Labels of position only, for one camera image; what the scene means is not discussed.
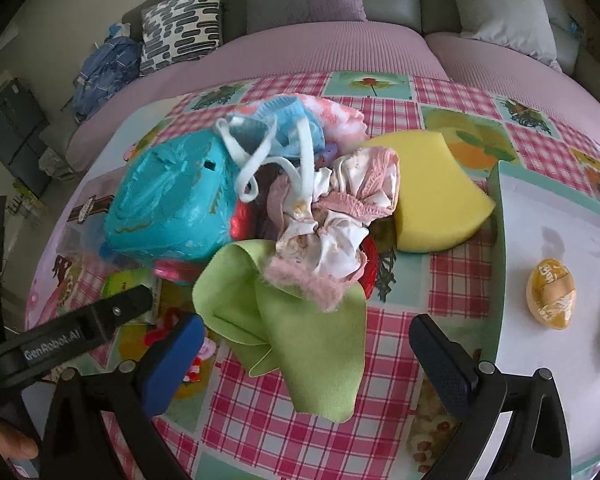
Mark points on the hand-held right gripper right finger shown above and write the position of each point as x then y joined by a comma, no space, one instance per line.
440,370

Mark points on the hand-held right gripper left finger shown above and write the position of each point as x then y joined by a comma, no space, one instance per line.
180,360

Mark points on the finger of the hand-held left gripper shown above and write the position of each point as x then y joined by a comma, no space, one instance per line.
80,330

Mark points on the red yarn item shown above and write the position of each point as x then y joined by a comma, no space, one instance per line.
162,332

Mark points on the green cloth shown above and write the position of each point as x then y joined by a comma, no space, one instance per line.
310,350

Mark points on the pink and white cloth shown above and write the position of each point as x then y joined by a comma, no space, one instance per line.
330,240

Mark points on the yellow sponge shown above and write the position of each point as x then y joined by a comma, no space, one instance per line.
430,200

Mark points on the white tray with teal rim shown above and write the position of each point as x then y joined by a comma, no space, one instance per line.
530,220

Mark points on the blue face mask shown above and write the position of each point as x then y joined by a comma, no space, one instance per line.
285,120

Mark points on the orange and white towel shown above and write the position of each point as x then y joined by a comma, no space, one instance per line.
340,120

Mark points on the person's left hand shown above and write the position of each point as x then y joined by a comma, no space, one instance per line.
10,442

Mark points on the pink checkered tablecloth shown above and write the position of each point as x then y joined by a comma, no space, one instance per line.
405,340

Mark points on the yellow egg-shaped packet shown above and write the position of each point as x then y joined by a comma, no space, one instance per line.
550,295

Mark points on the dark cabinet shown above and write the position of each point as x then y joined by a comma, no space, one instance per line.
10,130

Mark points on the teal plastic toy box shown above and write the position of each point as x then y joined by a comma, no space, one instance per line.
170,195

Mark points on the blue backpack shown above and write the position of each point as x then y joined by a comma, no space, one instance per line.
105,75

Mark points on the black and white patterned cushion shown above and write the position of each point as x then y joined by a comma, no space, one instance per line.
180,25

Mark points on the pink sofa cover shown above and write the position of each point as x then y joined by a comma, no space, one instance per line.
330,50

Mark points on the grey cushion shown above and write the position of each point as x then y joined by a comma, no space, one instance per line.
495,5

